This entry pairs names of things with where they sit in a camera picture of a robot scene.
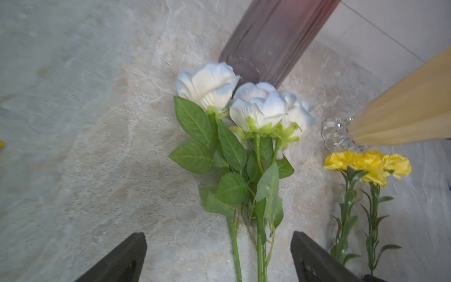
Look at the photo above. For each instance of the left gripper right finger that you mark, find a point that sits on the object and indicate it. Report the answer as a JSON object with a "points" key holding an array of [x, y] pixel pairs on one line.
{"points": [[314, 264]]}

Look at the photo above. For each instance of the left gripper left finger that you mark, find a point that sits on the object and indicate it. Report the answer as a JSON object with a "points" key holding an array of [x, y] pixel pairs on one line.
{"points": [[123, 264]]}

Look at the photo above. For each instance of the white rose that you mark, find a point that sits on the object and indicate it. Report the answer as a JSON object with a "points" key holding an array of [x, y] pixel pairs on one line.
{"points": [[263, 212], [289, 118], [201, 104]]}

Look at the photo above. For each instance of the purple glass vase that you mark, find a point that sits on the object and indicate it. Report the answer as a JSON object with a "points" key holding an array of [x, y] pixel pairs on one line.
{"points": [[272, 36]]}

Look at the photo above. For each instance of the yellow carnation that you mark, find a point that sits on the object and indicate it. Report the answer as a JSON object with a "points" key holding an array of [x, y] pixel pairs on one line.
{"points": [[347, 163], [378, 168]]}

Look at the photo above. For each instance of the yellow ruffled vase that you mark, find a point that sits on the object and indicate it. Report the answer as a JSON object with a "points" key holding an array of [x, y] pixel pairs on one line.
{"points": [[416, 109]]}

